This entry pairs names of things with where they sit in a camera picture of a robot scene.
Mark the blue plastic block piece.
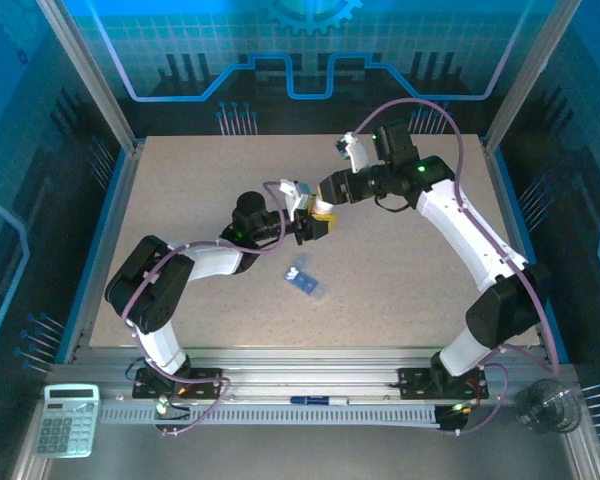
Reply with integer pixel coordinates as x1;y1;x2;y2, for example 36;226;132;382
283;253;330;302

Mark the blue white marker pen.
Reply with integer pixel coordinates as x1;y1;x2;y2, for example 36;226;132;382
289;395;351;407

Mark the white desk calculator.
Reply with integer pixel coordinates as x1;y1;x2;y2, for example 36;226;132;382
34;383;102;459

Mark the clear plastic cup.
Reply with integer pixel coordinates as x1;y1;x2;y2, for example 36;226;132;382
514;378;584;434

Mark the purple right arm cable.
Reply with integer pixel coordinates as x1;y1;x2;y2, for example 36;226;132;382
353;97;562;437

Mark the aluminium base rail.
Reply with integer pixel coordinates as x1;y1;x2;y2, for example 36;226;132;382
49;345;576;402

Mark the aluminium frame post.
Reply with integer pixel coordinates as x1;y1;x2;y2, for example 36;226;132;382
35;0;142;152
482;0;584;154

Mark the grey slotted cable duct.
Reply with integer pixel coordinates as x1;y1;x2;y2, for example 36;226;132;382
99;403;439;427

